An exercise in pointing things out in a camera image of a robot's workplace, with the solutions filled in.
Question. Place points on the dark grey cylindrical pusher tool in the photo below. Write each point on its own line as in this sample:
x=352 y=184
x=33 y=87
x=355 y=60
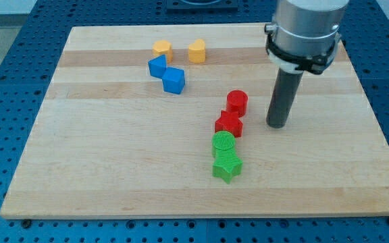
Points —
x=282 y=98

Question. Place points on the red star block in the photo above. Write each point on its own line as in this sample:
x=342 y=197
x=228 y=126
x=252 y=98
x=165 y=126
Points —
x=229 y=121

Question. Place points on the green star block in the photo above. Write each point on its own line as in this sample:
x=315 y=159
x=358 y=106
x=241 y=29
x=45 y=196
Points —
x=226 y=165

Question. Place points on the red cylinder block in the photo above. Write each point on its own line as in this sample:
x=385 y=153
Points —
x=236 y=101

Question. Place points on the green cylinder block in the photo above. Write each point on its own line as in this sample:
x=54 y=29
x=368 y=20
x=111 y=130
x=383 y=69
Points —
x=222 y=141

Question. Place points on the yellow heart block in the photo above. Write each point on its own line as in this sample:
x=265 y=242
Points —
x=197 y=51

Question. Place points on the blue cube block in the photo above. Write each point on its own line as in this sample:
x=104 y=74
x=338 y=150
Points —
x=173 y=80

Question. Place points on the blue triangle block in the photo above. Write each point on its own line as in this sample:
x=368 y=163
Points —
x=157 y=66

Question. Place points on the yellow hexagon block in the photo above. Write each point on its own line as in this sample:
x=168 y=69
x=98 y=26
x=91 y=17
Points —
x=163 y=47

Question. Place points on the light wooden board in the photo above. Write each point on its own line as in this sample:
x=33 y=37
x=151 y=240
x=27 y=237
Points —
x=109 y=143

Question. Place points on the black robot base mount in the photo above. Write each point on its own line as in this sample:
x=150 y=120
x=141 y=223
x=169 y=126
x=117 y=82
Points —
x=192 y=5

